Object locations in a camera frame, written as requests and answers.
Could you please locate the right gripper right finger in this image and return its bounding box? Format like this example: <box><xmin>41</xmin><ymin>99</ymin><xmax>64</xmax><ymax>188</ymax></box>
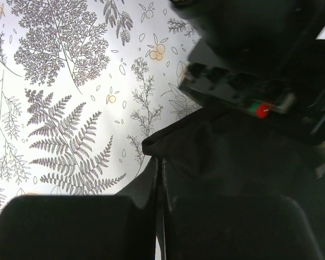
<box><xmin>162</xmin><ymin>158</ymin><xmax>324</xmax><ymax>260</ymax></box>

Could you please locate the floral patterned table mat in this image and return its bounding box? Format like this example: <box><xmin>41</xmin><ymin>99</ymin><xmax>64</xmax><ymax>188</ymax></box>
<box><xmin>0</xmin><ymin>1</ymin><xmax>199</xmax><ymax>212</ymax></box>

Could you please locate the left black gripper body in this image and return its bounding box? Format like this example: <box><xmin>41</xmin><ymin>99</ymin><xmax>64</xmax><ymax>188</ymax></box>
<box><xmin>170</xmin><ymin>1</ymin><xmax>325</xmax><ymax>145</ymax></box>

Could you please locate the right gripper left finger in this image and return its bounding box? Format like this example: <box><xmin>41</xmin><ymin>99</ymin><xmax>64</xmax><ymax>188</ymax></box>
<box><xmin>0</xmin><ymin>157</ymin><xmax>159</xmax><ymax>260</ymax></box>

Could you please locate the black t-shirt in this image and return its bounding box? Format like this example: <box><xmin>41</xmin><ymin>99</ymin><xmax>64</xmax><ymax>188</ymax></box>
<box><xmin>141</xmin><ymin>108</ymin><xmax>325</xmax><ymax>260</ymax></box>

